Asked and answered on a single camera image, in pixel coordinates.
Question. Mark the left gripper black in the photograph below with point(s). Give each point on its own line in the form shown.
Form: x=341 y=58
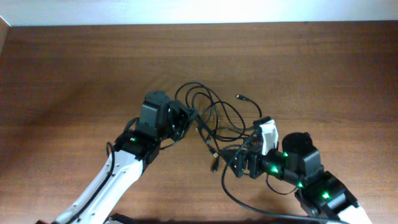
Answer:
x=186 y=114

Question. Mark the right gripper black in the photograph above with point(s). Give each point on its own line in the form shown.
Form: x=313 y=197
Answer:
x=244 y=162

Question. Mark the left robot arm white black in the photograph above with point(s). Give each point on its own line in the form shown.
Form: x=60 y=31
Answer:
x=129 y=156

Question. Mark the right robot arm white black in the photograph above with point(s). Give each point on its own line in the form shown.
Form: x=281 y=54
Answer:
x=295 y=160

